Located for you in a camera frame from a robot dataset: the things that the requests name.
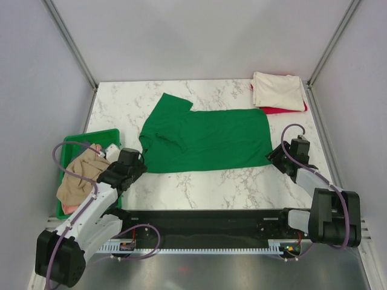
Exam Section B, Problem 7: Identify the green t shirt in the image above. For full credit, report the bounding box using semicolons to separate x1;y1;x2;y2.
138;94;272;173

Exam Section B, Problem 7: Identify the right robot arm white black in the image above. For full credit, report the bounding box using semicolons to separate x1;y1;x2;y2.
266;136;362;248

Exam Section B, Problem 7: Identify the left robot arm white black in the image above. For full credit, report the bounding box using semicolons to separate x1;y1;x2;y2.
35;148;147;289

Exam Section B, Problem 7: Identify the folded red t shirt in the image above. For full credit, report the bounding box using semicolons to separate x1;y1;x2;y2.
250;84;308;115

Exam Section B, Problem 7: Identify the beige crumpled t shirt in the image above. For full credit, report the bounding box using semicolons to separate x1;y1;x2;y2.
56;149;111;207

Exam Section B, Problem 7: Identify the folded cream t shirt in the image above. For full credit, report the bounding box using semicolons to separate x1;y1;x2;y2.
250;72;307;112

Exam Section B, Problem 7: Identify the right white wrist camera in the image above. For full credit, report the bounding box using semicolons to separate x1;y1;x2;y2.
298;134;308;142

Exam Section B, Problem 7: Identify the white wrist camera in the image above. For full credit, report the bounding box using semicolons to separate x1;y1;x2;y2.
298;134;308;142
99;144;121;163

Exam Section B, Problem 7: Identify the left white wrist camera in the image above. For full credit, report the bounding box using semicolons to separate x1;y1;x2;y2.
99;144;121;163

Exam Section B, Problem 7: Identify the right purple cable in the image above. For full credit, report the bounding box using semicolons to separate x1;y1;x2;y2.
276;123;351;262

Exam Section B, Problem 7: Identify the purple cable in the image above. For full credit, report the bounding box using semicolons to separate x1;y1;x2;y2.
45;142;161;290
276;123;351;262

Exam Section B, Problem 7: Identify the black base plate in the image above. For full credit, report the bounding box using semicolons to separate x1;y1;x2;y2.
107;208;306;249

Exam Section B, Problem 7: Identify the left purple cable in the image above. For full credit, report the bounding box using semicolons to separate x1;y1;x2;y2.
45;142;161;290

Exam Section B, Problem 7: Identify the white slotted cable duct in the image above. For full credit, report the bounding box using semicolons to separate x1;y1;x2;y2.
99;240;303;254

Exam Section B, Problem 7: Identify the aluminium rail base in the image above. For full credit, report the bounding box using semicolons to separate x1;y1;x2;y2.
42;217;372;242

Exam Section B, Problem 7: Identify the right aluminium frame post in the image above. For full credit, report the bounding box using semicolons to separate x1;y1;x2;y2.
307;0;363;88

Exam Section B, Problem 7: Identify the aluminium frame post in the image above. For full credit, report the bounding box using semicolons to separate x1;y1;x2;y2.
42;0;99;90
307;0;363;88

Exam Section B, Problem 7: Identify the left aluminium frame post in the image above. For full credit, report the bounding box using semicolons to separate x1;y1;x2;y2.
42;0;99;90

